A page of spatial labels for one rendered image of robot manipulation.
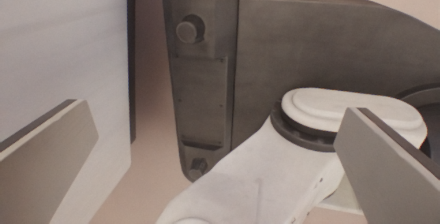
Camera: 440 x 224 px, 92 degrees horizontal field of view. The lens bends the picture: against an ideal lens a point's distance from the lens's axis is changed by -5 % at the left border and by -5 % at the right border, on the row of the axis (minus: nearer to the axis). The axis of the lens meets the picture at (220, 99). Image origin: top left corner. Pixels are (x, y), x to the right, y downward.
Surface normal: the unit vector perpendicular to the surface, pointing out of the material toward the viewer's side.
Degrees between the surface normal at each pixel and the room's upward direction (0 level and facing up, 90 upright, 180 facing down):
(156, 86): 0
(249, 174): 90
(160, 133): 0
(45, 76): 90
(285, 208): 90
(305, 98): 90
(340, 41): 0
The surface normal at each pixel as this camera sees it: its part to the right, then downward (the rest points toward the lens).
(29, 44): 0.95, 0.29
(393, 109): 0.01, -0.86
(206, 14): -0.23, 0.50
